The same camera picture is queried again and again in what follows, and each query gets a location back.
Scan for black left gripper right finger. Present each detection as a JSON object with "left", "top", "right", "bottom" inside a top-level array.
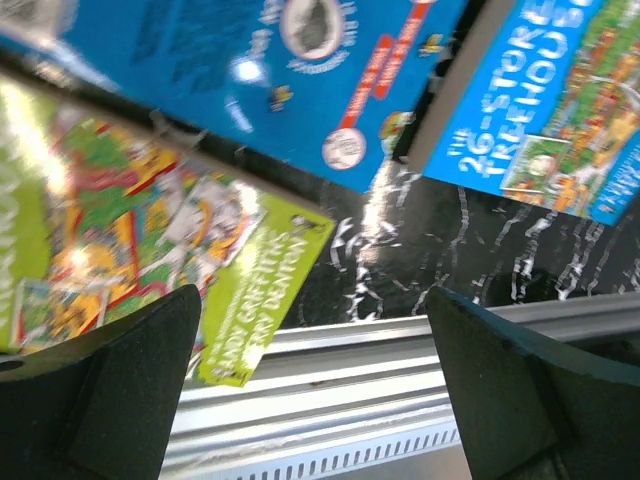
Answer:
[{"left": 427, "top": 288, "right": 639, "bottom": 479}]

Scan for blue paperback book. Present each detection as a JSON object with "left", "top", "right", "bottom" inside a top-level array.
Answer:
[{"left": 1, "top": 1, "right": 466, "bottom": 193}]

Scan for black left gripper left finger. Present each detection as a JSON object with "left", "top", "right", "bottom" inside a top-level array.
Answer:
[{"left": 1, "top": 285, "right": 201, "bottom": 479}]

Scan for lime green 65-storey treehouse book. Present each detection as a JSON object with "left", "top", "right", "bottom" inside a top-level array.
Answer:
[{"left": 1, "top": 72, "right": 335, "bottom": 387}]

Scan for aluminium rail frame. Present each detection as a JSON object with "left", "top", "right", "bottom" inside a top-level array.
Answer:
[{"left": 162, "top": 292, "right": 640, "bottom": 480}]

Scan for blue 26-storey treehouse book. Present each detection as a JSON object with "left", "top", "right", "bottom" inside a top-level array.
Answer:
[{"left": 407, "top": 0, "right": 639, "bottom": 226}]

